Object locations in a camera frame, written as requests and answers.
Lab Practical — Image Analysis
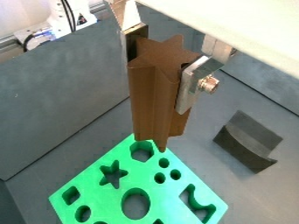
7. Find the dark grey curved bracket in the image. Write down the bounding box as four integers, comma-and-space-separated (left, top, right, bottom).
214, 110, 283, 173

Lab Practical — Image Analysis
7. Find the black cable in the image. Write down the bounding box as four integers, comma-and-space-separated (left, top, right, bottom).
60, 0, 79, 33

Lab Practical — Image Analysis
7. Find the brown star-shaped peg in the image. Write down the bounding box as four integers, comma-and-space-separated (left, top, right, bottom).
127, 35, 200, 152

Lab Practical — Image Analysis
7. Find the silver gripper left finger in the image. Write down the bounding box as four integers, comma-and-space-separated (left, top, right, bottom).
106, 0, 148, 60

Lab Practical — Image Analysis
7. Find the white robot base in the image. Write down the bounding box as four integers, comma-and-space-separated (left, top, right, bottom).
13, 0, 98, 52

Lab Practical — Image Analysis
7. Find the green shape-sorting board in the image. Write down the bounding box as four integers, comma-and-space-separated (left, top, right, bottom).
50, 136, 228, 224

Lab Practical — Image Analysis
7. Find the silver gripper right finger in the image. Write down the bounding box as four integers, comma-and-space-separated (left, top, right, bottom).
175, 35, 236, 115

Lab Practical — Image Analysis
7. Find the aluminium frame rail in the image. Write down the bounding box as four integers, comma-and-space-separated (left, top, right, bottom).
0, 35, 23, 54

